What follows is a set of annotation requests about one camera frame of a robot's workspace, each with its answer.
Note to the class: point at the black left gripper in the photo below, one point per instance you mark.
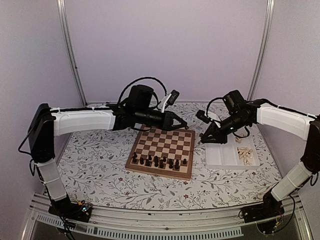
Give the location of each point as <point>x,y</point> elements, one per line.
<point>168,120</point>

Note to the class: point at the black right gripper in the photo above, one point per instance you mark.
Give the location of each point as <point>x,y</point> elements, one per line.
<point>214,129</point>

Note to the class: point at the wooden chessboard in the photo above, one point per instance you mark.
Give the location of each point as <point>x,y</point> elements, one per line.
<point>176,145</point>

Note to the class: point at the dark chess piece thirteenth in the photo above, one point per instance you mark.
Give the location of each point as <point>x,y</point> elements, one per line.
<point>177,165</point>

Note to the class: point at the dark chess piece eleventh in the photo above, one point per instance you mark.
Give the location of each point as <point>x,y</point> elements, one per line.
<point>147,163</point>

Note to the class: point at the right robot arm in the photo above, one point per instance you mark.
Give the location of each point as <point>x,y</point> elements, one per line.
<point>297,132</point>

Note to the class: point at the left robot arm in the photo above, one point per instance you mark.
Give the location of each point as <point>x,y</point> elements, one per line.
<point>52,127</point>

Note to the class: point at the light chess pieces pile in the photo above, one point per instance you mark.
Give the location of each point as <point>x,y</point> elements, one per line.
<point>245,155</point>

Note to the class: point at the white divided plastic tray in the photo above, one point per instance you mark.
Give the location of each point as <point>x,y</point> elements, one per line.
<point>225,156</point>

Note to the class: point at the floral patterned table mat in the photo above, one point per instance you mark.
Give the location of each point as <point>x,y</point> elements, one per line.
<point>92,169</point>

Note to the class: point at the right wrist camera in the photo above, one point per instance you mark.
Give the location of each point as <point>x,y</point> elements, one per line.
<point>209,117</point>

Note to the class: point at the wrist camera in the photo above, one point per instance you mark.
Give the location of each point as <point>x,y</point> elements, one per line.
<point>169,100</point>
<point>209,117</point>

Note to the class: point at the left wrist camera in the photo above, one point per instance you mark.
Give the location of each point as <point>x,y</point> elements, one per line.
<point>169,100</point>

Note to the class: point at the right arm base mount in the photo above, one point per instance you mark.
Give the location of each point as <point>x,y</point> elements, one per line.
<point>269,208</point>

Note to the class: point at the right aluminium frame post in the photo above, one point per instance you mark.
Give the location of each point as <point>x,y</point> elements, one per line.
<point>270,5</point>

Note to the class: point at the aluminium frame post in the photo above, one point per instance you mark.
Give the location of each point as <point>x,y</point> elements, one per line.
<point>270,5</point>
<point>61,6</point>

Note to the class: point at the front aluminium rail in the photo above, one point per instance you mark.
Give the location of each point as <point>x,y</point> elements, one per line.
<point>106,223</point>

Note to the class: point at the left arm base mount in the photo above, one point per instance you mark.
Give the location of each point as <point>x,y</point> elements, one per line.
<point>65,208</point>

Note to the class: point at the left aluminium frame post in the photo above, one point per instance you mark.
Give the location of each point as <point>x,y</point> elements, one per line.
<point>61,6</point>

